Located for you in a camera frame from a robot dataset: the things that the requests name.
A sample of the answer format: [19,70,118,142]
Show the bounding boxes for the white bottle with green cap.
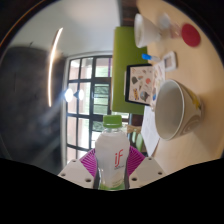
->
[94,114,131,192]

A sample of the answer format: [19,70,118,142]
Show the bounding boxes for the wooden chairs with green seats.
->
[127,124,145,153]

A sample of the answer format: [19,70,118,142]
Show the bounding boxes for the long curved ceiling light strip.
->
[47,27,64,108]

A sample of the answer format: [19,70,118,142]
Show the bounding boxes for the flat round red coaster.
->
[181,23,202,48]

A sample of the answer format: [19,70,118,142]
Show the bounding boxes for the green upholstered bench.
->
[111,26,148,116]

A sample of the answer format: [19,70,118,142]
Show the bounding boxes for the small clear plastic packet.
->
[158,12,183,39]

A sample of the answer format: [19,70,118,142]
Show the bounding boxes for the blue-capped glue stick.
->
[141,53,162,63]

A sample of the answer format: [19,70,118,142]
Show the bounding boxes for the black pendant lamps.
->
[64,87,86,103]

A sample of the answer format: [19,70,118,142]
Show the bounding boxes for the colourful sticker sheet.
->
[149,59,167,108]

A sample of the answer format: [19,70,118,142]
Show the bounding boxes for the black-framed window wall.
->
[61,54,114,165]

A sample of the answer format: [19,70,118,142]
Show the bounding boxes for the cream ceramic cup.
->
[154,79,204,141]

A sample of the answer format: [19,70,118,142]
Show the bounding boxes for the white paper sheet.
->
[141,106,164,156]

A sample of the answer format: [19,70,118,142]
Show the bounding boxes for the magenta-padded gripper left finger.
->
[57,148,101,190]

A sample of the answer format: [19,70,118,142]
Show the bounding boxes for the black-framed tablet with sticker picture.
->
[124,63,154,106]

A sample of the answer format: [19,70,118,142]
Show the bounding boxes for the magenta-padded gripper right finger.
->
[124,145,167,190]

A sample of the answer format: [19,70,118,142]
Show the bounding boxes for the white bowl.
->
[133,13,164,49]

